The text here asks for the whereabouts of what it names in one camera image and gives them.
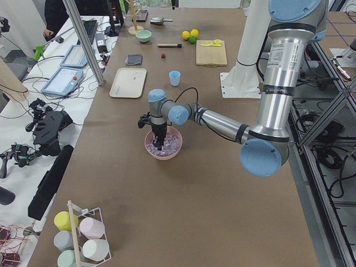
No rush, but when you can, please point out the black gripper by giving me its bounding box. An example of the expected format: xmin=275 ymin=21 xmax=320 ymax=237
xmin=137 ymin=112 xmax=167 ymax=151

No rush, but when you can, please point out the yellow cup in rack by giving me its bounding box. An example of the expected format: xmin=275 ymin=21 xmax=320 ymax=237
xmin=54 ymin=211 xmax=72 ymax=231

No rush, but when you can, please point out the black long box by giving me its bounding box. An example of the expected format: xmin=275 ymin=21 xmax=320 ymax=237
xmin=27 ymin=145 xmax=73 ymax=221

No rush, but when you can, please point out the pink bowl of ice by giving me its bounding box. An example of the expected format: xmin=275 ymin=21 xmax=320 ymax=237
xmin=144 ymin=126 xmax=183 ymax=160

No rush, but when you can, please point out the yellow lemon near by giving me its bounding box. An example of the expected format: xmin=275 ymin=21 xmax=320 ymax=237
xmin=181 ymin=31 xmax=190 ymax=40

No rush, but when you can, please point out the cream rectangular tray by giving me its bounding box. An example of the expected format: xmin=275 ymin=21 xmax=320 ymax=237
xmin=109 ymin=68 xmax=147 ymax=98

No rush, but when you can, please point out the wooden cutting board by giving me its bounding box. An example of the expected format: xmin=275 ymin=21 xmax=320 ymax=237
xmin=196 ymin=40 xmax=228 ymax=67

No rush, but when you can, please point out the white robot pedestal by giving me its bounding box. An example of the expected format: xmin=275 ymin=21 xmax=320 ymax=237
xmin=220 ymin=0 xmax=270 ymax=98

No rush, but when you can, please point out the wooden cup tree stand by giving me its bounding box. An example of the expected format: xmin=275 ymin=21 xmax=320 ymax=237
xmin=126 ymin=0 xmax=144 ymax=36

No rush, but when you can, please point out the lemon slice upper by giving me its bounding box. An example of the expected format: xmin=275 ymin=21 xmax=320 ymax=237
xmin=214 ymin=39 xmax=222 ymax=45

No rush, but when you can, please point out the blue teach pendant near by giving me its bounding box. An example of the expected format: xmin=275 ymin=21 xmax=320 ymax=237
xmin=41 ymin=67 xmax=83 ymax=96

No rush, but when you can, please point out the aluminium frame post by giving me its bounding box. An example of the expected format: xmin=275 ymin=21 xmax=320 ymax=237
xmin=62 ymin=0 xmax=105 ymax=86

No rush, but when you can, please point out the green cup in rack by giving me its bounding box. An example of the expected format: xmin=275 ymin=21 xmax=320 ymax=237
xmin=57 ymin=250 xmax=76 ymax=267

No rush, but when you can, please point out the black device on side table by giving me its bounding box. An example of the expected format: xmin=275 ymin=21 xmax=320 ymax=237
xmin=25 ymin=98 xmax=73 ymax=156

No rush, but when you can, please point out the grey cup in rack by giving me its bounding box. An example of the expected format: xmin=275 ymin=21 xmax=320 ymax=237
xmin=53 ymin=231 xmax=74 ymax=252

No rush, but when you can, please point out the light blue plastic cup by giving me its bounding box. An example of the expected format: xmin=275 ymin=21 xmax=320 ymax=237
xmin=169 ymin=70 xmax=181 ymax=86

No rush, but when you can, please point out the pink cup in rack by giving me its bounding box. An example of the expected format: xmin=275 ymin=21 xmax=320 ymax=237
xmin=79 ymin=217 xmax=105 ymax=239

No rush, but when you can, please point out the black keyboard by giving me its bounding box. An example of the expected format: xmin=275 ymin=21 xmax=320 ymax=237
xmin=82 ymin=19 xmax=97 ymax=44

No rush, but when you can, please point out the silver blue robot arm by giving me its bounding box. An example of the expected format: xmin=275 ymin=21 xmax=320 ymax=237
xmin=138 ymin=1 xmax=328 ymax=177

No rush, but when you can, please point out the black framed tray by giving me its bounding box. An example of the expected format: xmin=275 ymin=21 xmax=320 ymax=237
xmin=136 ymin=11 xmax=148 ymax=22

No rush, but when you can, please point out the steel ice scoop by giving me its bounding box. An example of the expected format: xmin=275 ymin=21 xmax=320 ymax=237
xmin=150 ymin=17 xmax=174 ymax=26

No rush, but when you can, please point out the mint green bowl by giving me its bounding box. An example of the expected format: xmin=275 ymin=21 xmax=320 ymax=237
xmin=135 ymin=29 xmax=152 ymax=43

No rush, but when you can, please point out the blue teach pendant far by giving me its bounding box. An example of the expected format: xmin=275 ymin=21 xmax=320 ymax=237
xmin=60 ymin=44 xmax=88 ymax=68

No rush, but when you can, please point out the green lime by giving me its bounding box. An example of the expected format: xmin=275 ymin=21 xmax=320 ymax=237
xmin=188 ymin=36 xmax=196 ymax=45

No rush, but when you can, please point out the yellow lemon far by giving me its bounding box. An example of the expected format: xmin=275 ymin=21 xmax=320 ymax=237
xmin=190 ymin=29 xmax=199 ymax=38

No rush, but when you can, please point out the yellow lemon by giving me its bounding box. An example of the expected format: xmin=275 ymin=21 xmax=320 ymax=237
xmin=190 ymin=29 xmax=199 ymax=38
xmin=181 ymin=31 xmax=190 ymax=40

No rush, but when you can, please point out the white wire cup rack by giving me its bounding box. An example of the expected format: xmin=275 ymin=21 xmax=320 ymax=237
xmin=67 ymin=200 xmax=112 ymax=266

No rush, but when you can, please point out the blue teach pendant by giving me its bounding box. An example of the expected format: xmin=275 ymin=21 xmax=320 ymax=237
xmin=60 ymin=44 xmax=88 ymax=68
xmin=41 ymin=67 xmax=83 ymax=96

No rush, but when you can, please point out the white cup in rack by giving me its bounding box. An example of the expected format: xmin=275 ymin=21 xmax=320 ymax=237
xmin=82 ymin=239 xmax=109 ymax=261

